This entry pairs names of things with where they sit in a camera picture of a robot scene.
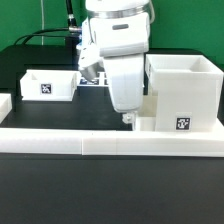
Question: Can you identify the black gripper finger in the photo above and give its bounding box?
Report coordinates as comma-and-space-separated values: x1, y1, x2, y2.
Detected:
122, 112, 136, 130

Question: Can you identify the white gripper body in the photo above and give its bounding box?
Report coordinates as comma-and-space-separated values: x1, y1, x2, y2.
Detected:
103, 54, 144, 113

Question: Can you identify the white drawer cabinet housing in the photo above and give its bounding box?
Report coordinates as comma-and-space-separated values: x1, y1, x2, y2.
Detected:
145, 54, 224, 132

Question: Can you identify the white drawer box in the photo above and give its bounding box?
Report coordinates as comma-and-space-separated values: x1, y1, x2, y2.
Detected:
20, 69, 79, 101
135, 95, 157, 131

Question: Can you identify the white front drawer box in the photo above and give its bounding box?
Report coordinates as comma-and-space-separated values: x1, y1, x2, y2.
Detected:
135, 95, 157, 131

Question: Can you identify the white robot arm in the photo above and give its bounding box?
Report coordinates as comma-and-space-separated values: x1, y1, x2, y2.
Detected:
78, 0, 155, 125

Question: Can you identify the white fiducial marker sheet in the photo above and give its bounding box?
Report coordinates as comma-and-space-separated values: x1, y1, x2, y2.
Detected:
76, 71, 110, 88

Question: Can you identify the white U-shaped border fence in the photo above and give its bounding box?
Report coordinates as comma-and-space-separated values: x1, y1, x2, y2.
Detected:
0, 93, 224, 157

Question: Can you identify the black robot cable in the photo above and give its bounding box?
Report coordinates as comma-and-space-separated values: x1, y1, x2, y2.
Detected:
13, 0, 83, 46

